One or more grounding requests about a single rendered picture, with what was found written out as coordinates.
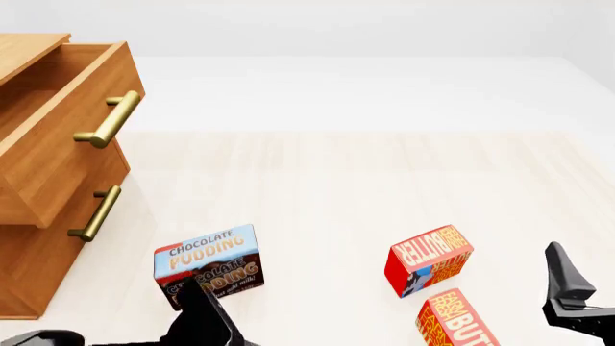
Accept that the closed wooden drawer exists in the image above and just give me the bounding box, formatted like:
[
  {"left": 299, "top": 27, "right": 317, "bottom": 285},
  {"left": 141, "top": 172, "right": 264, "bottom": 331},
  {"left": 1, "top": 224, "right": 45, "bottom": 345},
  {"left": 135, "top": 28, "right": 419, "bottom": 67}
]
[{"left": 36, "top": 138, "right": 132, "bottom": 320}]

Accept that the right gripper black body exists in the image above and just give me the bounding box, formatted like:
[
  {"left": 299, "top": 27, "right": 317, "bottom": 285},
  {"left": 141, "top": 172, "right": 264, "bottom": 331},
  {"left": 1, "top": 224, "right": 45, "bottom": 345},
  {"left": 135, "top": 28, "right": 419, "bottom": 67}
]
[{"left": 541, "top": 291, "right": 615, "bottom": 339}]

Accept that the short brass drawer handle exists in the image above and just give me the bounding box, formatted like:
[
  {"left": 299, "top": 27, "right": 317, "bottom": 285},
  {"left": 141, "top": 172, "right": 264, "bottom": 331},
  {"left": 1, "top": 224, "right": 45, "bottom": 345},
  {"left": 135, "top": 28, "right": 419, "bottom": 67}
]
[{"left": 66, "top": 185, "right": 123, "bottom": 243}]

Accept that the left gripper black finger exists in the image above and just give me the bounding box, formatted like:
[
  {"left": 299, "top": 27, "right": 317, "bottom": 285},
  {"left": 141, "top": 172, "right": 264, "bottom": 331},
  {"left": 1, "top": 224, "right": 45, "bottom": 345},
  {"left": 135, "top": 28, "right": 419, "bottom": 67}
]
[{"left": 160, "top": 276, "right": 261, "bottom": 346}]

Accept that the long brass drawer handle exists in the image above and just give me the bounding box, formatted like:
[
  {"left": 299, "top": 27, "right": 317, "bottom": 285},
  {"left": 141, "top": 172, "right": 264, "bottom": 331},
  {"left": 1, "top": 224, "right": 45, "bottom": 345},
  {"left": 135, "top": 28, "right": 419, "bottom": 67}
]
[{"left": 72, "top": 89, "right": 142, "bottom": 150}]

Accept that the wooden cabinet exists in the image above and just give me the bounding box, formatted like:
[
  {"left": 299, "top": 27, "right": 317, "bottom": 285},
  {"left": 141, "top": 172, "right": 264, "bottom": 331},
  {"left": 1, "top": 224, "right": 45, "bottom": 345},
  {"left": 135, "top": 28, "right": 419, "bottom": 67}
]
[{"left": 0, "top": 33, "right": 146, "bottom": 320}]

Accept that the red butter box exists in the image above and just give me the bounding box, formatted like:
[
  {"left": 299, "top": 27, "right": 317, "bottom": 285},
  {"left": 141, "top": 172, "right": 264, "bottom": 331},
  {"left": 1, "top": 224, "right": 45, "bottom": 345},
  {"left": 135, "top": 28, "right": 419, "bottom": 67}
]
[
  {"left": 383, "top": 223, "right": 476, "bottom": 300},
  {"left": 415, "top": 287, "right": 502, "bottom": 346}
]

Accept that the open wooden drawer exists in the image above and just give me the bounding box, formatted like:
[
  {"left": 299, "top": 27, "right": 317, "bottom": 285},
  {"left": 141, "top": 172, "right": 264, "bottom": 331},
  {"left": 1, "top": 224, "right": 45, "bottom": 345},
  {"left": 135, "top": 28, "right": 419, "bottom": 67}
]
[{"left": 0, "top": 40, "right": 146, "bottom": 230}]

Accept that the chocolate pudding box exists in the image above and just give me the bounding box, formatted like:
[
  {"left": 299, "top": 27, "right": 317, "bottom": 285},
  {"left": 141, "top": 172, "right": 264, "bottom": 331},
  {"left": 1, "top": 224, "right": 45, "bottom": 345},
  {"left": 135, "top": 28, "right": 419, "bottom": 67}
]
[{"left": 153, "top": 223, "right": 266, "bottom": 312}]

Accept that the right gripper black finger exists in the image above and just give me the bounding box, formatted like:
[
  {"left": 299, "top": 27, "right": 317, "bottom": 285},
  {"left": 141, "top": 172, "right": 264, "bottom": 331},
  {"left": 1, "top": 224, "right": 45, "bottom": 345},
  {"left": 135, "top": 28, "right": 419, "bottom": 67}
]
[{"left": 544, "top": 240, "right": 598, "bottom": 301}]

